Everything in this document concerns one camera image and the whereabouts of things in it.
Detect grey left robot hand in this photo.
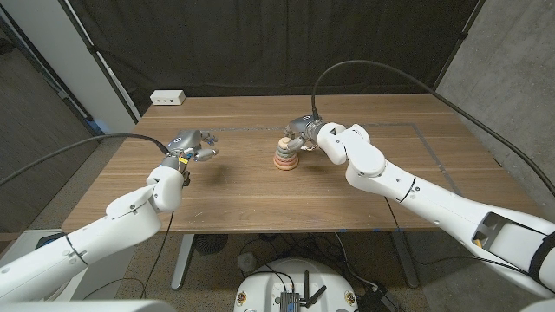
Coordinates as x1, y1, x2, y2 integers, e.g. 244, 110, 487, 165
160, 129, 219, 172

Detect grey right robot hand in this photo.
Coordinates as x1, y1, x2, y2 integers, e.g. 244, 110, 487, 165
284, 114, 327, 153

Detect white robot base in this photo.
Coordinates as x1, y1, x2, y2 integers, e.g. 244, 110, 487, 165
232, 258, 360, 312

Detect white power outlet box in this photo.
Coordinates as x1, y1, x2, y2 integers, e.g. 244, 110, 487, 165
149, 89, 186, 107

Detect black backdrop cloth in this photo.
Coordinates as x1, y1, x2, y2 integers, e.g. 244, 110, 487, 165
67, 0, 483, 117

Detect black round floor fan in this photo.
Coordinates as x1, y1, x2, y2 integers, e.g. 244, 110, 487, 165
193, 233, 229, 256

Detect black backdrop stand pole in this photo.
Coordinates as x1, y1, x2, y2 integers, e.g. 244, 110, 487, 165
58, 0, 140, 126
431, 0, 486, 94

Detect white table leg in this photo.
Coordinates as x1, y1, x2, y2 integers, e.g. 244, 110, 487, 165
170, 233, 196, 291

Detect grey round floor object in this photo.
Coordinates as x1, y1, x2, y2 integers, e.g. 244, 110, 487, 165
237, 252, 258, 273

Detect blue and grey shoe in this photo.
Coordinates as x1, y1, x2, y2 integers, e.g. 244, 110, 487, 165
35, 231, 67, 250

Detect grey table leg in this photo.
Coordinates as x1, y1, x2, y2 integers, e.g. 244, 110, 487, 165
389, 231, 421, 289

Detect grey router with antennas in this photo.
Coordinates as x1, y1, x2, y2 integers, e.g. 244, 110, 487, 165
279, 270, 328, 312

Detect black floor power strip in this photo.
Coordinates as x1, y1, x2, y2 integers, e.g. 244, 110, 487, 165
355, 283, 401, 312

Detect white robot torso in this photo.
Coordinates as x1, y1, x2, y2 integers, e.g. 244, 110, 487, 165
0, 299, 177, 312

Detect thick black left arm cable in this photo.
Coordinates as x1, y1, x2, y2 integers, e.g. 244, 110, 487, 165
0, 133, 171, 187

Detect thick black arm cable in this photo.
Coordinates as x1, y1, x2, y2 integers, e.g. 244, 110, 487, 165
0, 133, 171, 187
310, 59, 555, 198

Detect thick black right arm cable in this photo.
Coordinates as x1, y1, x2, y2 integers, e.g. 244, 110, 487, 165
310, 59, 555, 198

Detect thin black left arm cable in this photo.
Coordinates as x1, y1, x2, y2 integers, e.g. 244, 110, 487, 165
139, 211, 175, 301

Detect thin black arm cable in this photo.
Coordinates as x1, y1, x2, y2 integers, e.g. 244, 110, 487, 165
383, 197, 532, 275
139, 211, 175, 301

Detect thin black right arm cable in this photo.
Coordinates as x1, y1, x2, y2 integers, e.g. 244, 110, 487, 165
383, 197, 532, 275

